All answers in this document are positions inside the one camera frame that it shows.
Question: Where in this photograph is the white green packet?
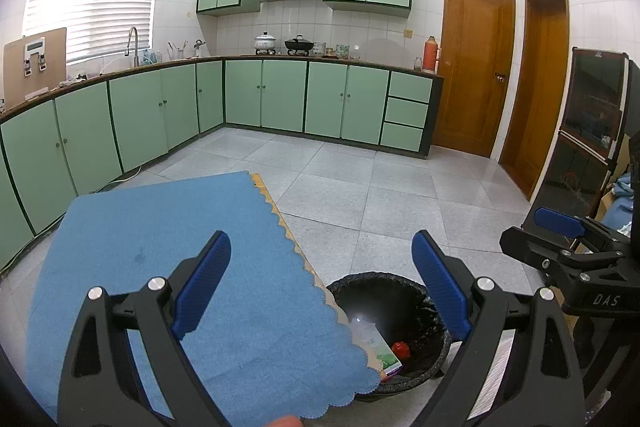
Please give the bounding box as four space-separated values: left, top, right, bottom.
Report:
349 317 404 374

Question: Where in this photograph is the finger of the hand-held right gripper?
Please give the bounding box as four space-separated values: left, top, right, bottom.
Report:
533 206 632 253
500 226 638 283

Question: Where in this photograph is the white printed paper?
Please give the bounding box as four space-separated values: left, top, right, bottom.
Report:
472 332 516 418

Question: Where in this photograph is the green base cabinet run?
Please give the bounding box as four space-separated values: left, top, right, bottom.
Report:
0 56 445 273

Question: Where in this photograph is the black wok with lid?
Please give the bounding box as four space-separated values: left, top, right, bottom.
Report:
285 35 316 56

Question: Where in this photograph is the black glass cabinet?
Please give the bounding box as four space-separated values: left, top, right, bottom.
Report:
537 47 640 228

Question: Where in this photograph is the wooden door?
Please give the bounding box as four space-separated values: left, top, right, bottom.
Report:
499 0 570 202
432 0 517 158

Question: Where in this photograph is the blue scalloped table mat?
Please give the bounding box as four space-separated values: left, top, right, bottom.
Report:
26 171 381 421

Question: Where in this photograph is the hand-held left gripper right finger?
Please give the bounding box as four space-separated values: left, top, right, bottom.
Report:
410 229 586 427

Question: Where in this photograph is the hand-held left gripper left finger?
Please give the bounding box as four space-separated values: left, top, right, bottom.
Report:
57 229 233 427

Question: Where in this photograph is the steel kitchen faucet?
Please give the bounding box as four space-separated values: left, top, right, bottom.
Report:
125 27 141 68

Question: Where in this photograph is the orange thermos flask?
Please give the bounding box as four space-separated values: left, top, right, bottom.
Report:
422 36 441 74

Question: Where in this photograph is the black-lined trash bin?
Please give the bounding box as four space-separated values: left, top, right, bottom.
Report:
326 273 451 403

